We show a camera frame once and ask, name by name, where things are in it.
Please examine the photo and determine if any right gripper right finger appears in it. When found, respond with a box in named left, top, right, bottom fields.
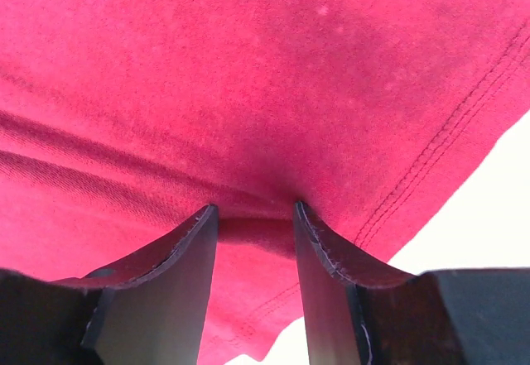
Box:
left=293, top=202, right=529, bottom=364

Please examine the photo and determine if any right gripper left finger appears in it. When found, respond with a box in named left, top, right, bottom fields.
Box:
left=1, top=205, right=219, bottom=364

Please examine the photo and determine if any dark red t shirt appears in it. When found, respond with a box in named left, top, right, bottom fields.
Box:
left=1, top=0, right=529, bottom=364

